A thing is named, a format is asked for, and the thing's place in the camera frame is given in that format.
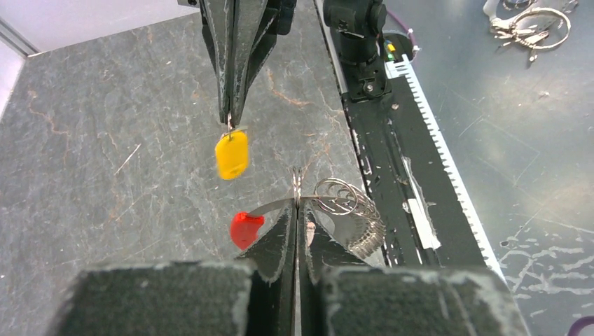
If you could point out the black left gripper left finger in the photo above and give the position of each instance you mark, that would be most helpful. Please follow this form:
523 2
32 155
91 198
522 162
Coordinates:
251 294

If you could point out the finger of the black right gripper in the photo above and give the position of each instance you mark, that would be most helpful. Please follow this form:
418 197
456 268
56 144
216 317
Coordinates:
256 26
217 30

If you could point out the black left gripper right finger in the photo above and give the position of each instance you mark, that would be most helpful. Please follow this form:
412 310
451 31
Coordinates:
343 295

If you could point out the silver keyring bundle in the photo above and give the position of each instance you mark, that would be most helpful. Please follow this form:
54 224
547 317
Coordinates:
357 218

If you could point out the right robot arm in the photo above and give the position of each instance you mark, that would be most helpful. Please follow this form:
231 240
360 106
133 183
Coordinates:
358 23

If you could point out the spare keyring pile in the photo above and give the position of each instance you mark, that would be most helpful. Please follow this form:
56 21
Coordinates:
534 25

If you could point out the aluminium corner profile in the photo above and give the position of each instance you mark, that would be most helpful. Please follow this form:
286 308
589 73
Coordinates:
16 41

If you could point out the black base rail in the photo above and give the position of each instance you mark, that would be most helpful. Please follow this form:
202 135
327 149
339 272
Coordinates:
401 170

